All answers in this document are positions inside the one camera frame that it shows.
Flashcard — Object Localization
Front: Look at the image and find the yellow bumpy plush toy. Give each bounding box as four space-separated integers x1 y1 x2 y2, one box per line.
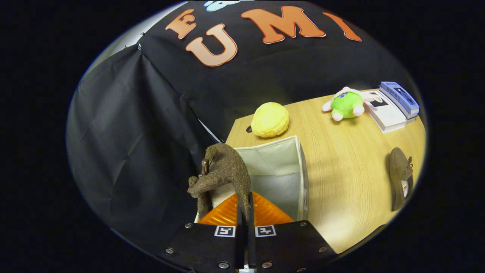
251 102 289 138

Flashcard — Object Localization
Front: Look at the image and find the cream fabric storage box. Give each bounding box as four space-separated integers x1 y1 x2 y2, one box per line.
195 135 310 222

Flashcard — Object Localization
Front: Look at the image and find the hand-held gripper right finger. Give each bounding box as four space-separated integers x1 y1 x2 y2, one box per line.
246 191 338 273

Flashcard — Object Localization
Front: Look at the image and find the blue cover book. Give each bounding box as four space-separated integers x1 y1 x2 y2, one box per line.
380 82 420 114
379 89 418 120

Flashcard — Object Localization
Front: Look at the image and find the brown fuzzy shoe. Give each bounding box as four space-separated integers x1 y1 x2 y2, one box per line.
387 147 414 212
187 143 252 228

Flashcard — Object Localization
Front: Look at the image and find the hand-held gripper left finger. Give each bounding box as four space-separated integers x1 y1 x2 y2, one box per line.
161 191 245 271

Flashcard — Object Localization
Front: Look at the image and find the green and pink plush toy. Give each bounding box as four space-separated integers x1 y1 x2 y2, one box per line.
322 86 383 122

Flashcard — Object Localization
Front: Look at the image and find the thick white book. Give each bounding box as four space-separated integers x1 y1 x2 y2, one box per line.
362 90 408 133

